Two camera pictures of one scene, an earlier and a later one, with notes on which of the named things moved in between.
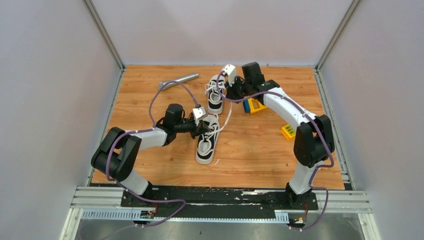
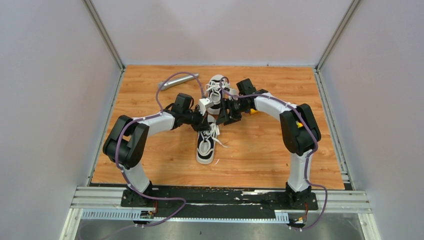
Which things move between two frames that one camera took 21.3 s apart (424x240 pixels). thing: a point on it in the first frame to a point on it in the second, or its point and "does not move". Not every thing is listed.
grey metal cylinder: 181,79 does not move
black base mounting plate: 218,202 does not move
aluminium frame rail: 348,201 does not move
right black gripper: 230,94 to 226,117
